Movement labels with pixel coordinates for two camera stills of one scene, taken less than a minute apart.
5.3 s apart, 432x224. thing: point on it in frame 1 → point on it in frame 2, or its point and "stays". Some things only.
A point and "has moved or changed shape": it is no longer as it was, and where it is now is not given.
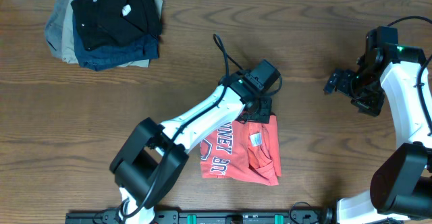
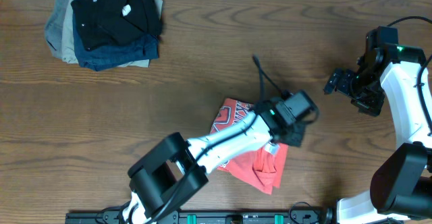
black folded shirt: x=117 y=17 stays
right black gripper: x=370 y=106 stays
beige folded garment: x=68 y=46 stays
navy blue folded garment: x=142 y=48 stays
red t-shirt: x=243 y=151 has moved or changed shape
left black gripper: x=266 y=117 → x=300 y=138
